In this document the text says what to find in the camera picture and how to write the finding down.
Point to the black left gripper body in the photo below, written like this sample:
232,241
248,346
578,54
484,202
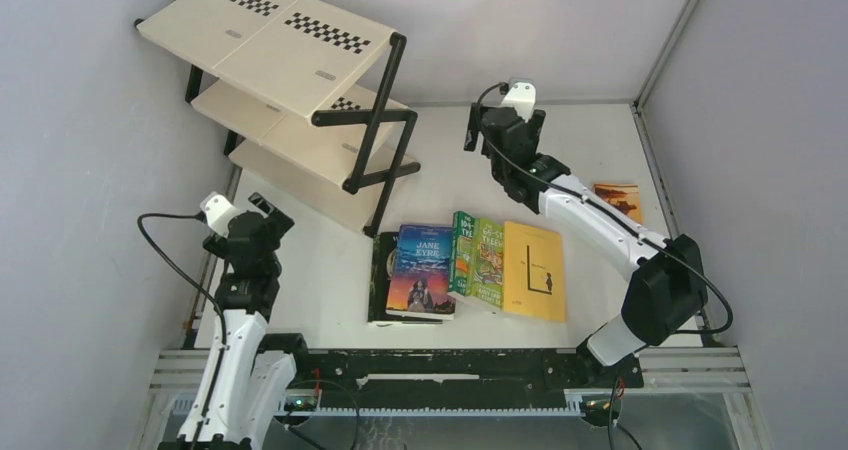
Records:
277,225

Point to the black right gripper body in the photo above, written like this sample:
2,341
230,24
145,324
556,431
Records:
534,128

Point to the orange paperback book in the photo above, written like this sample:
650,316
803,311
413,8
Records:
624,197

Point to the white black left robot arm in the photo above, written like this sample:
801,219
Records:
241,385

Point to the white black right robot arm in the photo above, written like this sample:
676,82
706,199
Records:
666,285

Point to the dark green treehouse book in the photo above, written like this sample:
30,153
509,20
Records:
464,231

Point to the cream three-tier shelf rack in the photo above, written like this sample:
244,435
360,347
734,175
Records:
303,88

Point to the dark black-green book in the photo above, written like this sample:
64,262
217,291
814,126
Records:
382,266

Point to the light green treehouse book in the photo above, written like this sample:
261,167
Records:
485,284

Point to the yellow book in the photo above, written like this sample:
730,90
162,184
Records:
534,277

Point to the Jane Eyre blue book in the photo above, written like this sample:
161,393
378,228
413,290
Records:
421,274

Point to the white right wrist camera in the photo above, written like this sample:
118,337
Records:
520,95

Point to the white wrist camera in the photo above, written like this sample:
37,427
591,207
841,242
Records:
520,95
218,212

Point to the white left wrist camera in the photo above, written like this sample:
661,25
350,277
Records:
218,212

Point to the black mounting base rail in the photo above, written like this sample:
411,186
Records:
444,380

